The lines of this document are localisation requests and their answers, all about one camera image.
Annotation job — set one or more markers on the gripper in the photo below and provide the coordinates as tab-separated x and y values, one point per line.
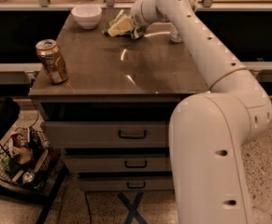
137	13

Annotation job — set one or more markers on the green jalapeno chip bag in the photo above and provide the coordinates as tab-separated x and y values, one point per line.
134	34

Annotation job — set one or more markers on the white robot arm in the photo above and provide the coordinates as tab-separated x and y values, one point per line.
207	130

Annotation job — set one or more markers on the orange soda can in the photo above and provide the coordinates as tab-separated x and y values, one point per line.
52	60

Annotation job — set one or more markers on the white ceramic bowl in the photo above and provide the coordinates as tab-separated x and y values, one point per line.
87	16

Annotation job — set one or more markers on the clear plastic water bottle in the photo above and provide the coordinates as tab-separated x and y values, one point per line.
174	34

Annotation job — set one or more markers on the grey drawer cabinet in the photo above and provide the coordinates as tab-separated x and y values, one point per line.
118	79

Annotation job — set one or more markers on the top grey drawer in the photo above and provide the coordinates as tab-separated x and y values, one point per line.
106	134

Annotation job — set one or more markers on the grey drawer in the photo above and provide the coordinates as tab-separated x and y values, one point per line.
106	134
116	163
126	183

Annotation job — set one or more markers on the middle grey drawer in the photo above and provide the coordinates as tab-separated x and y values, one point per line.
116	163

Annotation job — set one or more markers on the bottom grey drawer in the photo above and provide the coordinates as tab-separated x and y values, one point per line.
126	183

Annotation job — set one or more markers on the blue tape cross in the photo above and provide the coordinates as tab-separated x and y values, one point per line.
132	208

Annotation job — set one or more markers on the black wire basket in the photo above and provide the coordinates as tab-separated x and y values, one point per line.
27	159

